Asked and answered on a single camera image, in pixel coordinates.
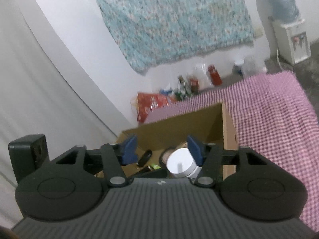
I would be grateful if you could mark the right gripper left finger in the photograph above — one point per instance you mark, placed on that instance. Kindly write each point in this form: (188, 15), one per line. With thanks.
(76, 182)

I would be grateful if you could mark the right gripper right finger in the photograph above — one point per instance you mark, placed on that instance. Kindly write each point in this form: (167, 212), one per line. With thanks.
(248, 183)

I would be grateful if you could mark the white supplement bottle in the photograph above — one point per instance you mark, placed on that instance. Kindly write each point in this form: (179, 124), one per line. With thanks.
(181, 164)

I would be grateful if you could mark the pink checkered cloth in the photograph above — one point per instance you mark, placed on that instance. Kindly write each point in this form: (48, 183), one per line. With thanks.
(272, 115)

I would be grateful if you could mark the black glasses case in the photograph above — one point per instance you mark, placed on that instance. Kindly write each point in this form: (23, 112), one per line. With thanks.
(144, 158)

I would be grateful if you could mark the brown cardboard box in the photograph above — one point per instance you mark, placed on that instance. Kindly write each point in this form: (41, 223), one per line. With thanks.
(211, 125)

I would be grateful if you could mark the green glue tube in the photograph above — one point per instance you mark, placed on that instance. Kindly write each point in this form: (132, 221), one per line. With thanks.
(154, 167)

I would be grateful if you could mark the black tape roll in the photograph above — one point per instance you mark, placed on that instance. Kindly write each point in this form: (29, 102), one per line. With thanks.
(163, 158)

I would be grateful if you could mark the red gift bag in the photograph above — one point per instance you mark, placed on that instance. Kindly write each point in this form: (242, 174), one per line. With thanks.
(144, 103)

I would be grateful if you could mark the red jar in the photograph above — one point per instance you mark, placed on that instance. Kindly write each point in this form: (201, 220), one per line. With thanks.
(214, 75)

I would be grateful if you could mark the glass bottle with cap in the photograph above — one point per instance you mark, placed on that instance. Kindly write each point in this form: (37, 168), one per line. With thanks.
(184, 87)

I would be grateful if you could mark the white water dispenser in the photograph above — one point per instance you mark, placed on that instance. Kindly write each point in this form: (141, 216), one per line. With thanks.
(292, 41)

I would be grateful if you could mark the blue water jug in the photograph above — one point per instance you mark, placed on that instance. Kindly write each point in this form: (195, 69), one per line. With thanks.
(285, 11)

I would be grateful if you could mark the floral teal curtain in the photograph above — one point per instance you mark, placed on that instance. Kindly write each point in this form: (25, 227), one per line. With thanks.
(150, 33)

